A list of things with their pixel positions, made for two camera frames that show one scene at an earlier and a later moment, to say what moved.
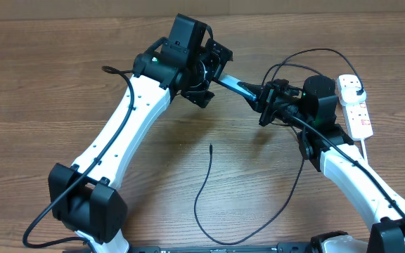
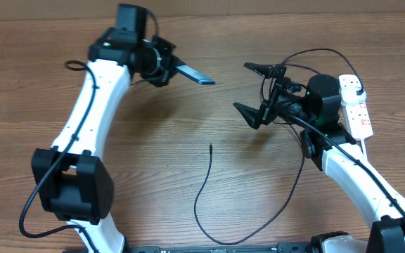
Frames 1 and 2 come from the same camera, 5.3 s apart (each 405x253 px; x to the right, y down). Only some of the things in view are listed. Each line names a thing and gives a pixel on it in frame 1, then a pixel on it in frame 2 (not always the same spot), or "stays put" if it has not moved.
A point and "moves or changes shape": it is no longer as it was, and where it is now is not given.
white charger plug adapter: [349, 95] stays put
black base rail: [226, 249] stays put
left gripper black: [196, 94] to [169, 60]
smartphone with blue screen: [231, 82] moves or changes shape
